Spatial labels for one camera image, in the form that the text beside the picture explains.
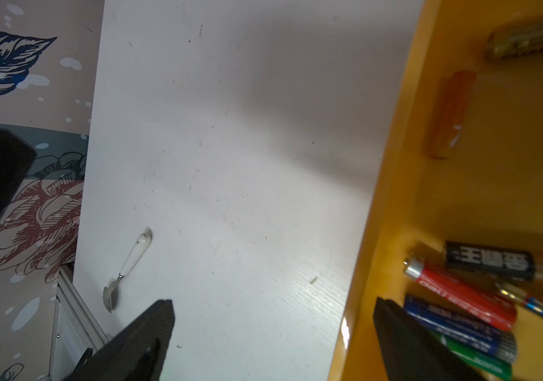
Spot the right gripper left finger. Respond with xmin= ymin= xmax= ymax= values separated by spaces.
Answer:
xmin=66 ymin=299 xmax=175 ymax=381

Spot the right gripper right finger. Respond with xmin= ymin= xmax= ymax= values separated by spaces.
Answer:
xmin=372 ymin=298 xmax=483 ymax=380

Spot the yellow plastic storage box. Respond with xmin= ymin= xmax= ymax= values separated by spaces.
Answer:
xmin=329 ymin=1 xmax=543 ymax=380

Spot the blue purple battery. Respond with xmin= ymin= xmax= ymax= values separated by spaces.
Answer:
xmin=403 ymin=294 xmax=518 ymax=364

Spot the green battery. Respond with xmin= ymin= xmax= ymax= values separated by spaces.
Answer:
xmin=429 ymin=330 xmax=513 ymax=380

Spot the red battery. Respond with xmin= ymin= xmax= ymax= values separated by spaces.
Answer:
xmin=403 ymin=257 xmax=518 ymax=331

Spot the black gold battery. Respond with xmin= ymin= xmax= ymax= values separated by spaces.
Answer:
xmin=443 ymin=241 xmax=543 ymax=284

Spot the gold blue slim battery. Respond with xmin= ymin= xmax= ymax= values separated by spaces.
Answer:
xmin=495 ymin=282 xmax=543 ymax=318

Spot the orange battery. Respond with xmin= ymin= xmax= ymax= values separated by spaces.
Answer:
xmin=429 ymin=70 xmax=478 ymax=160

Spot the silver spoon white handle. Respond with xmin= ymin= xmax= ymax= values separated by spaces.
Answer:
xmin=102 ymin=228 xmax=153 ymax=313

